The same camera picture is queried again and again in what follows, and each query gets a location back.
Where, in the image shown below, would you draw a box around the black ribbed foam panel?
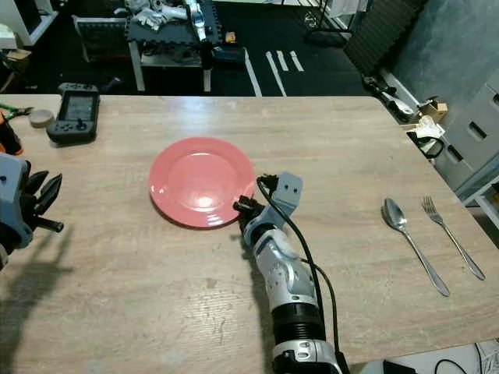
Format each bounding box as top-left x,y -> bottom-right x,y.
343,0 -> 430,76

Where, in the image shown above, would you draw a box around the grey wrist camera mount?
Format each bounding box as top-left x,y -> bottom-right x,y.
260,171 -> 304,228
0,153 -> 33,232

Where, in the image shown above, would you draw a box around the grey plastic crate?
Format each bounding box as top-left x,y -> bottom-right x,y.
73,16 -> 133,63

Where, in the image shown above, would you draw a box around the green handled pliers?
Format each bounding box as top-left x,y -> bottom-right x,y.
3,104 -> 34,122

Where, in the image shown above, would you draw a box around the brown cardboard box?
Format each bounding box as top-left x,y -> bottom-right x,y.
3,48 -> 34,76

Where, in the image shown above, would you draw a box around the grey handheld controller with screen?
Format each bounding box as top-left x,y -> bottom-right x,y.
46,83 -> 101,145

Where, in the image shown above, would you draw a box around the beige tape roll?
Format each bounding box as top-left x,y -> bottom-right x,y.
29,109 -> 55,129

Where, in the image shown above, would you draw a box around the black metal rack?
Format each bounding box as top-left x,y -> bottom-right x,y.
304,0 -> 353,44

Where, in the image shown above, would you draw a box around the crumpled white paper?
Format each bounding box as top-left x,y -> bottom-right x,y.
405,115 -> 447,143

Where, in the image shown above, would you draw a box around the white bench with clutter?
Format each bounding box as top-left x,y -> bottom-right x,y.
125,0 -> 248,94

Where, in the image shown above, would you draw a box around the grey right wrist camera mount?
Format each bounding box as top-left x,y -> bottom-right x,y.
260,171 -> 304,228

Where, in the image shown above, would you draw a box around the grey drawer cabinet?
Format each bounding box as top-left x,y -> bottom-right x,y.
433,70 -> 499,205

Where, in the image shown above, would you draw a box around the small open cardboard box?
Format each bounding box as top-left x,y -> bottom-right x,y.
416,97 -> 450,125

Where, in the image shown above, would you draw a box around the long white floor tape strip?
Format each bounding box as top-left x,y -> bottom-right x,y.
242,48 -> 264,97
264,51 -> 287,97

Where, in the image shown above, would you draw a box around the silver metal spoon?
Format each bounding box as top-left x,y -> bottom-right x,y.
382,198 -> 451,298

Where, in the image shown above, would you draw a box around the silver metal fork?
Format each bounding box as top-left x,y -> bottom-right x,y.
421,196 -> 487,281

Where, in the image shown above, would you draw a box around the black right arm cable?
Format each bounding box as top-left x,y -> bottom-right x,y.
254,175 -> 344,369

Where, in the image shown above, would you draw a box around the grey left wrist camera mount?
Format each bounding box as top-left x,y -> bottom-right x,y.
0,153 -> 33,232

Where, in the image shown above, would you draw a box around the red round plate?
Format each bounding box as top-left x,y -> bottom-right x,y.
148,136 -> 257,230

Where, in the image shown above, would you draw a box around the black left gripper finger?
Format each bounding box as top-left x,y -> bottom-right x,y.
42,174 -> 64,216
28,171 -> 48,211

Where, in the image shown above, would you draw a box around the orange and black tool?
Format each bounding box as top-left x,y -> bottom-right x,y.
0,111 -> 25,157

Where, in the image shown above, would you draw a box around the white shelf unit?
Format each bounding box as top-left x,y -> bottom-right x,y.
0,0 -> 60,48

